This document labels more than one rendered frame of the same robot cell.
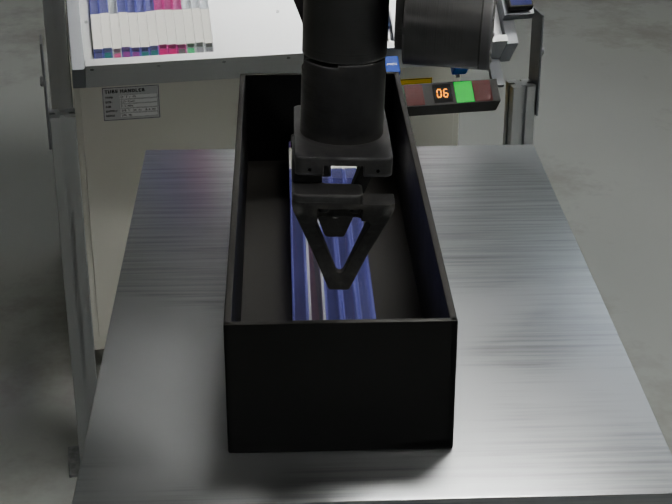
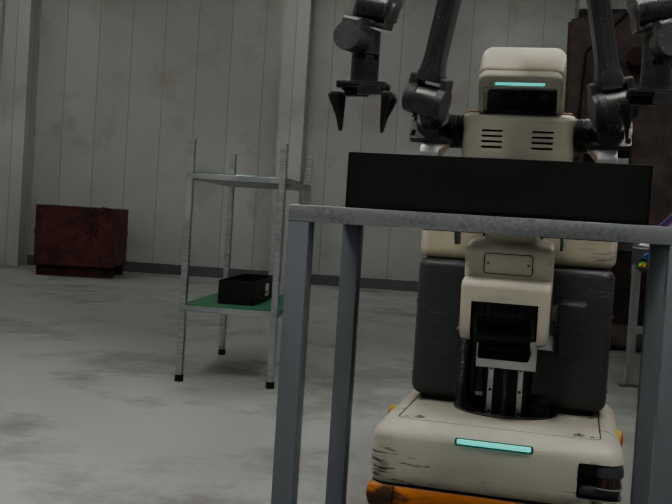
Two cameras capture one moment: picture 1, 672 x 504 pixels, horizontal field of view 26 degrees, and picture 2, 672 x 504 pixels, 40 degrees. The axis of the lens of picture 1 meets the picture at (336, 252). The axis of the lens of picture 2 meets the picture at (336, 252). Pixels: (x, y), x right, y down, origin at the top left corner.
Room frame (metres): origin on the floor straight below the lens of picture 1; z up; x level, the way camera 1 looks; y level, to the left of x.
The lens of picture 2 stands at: (1.46, -1.85, 0.78)
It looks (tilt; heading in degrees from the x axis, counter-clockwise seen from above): 2 degrees down; 107
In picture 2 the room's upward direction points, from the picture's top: 4 degrees clockwise
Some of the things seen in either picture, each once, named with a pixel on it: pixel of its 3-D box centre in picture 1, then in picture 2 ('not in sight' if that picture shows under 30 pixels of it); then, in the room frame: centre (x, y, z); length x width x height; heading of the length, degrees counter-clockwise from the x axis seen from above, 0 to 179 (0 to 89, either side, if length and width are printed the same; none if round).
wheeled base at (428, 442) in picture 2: not in sight; (501, 451); (1.19, 0.75, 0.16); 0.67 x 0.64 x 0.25; 92
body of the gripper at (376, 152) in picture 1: (342, 105); (364, 73); (0.94, 0.00, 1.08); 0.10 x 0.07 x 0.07; 2
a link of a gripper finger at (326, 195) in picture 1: (340, 218); (347, 108); (0.91, 0.00, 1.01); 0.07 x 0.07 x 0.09; 2
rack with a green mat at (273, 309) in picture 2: not in sight; (249, 259); (-0.28, 2.44, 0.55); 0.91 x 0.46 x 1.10; 101
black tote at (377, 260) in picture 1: (328, 229); (496, 189); (1.22, 0.01, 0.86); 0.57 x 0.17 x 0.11; 2
